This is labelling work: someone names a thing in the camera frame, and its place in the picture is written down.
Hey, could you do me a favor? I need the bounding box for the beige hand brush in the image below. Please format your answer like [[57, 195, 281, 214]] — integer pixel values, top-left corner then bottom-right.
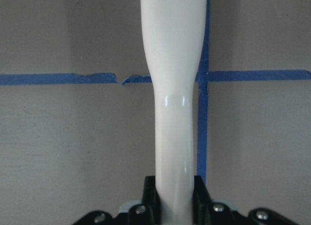
[[140, 0, 207, 225]]

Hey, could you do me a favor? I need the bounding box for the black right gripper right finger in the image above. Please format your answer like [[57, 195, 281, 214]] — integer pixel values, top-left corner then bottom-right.
[[193, 176, 233, 225]]

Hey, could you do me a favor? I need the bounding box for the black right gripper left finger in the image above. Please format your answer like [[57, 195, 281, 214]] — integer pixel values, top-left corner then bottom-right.
[[127, 176, 161, 225]]

